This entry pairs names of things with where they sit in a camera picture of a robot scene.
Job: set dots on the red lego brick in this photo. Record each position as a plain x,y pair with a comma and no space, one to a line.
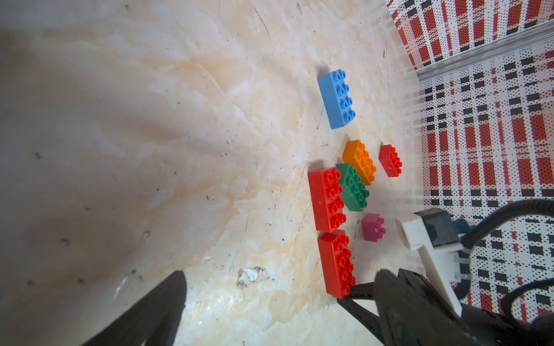
326,198
336,262
389,159

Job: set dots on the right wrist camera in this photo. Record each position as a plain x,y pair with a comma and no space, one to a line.
436,237

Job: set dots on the orange lego brick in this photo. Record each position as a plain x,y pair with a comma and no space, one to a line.
356,154

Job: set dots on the pink small lego brick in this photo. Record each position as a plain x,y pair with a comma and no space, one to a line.
373,227

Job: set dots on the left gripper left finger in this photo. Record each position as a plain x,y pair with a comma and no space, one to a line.
153,320

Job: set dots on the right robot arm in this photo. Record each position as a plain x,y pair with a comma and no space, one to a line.
485,327

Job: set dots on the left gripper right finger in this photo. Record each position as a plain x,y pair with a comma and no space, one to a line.
408,319

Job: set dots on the blue lego brick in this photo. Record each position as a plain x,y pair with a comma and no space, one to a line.
335,94

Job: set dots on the green lego brick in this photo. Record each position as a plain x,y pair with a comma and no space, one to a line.
354,193

